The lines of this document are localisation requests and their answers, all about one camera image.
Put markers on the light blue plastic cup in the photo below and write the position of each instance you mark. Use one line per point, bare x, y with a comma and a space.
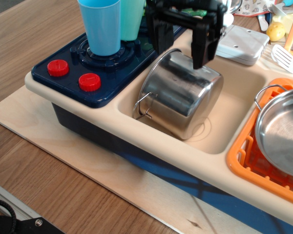
101, 20

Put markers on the red stove knob right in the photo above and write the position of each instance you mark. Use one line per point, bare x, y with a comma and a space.
89, 82

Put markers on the yellow toy potato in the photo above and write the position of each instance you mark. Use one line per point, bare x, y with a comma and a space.
275, 31

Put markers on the orange plastic dish rack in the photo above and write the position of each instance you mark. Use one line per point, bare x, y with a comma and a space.
246, 160

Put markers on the red stove knob left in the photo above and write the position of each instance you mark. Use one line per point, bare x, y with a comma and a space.
58, 68

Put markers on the light plywood board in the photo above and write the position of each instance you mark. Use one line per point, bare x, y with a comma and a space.
84, 189

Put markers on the white plastic spatula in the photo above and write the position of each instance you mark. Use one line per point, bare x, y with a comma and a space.
282, 57

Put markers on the patterned white cloth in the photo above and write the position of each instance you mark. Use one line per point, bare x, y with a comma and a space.
252, 8

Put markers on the grey toy faucet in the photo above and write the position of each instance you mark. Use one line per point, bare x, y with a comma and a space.
240, 44

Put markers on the red stove knob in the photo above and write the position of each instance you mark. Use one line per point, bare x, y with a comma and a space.
58, 68
89, 82

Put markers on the stainless steel pan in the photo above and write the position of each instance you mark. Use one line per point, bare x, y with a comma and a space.
274, 129

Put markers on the mint green plastic cup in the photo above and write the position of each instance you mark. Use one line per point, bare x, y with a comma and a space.
131, 17

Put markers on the green toy cucumber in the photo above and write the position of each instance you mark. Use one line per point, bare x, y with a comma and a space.
195, 13

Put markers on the navy blue toy stove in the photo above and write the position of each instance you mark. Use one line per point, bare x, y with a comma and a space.
116, 71

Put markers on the stainless steel pot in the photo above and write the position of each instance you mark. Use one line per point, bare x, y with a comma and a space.
177, 96

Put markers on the beige toy sink unit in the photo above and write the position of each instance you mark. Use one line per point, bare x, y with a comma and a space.
204, 155

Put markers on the black metal bracket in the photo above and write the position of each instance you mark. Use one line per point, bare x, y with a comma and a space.
36, 226

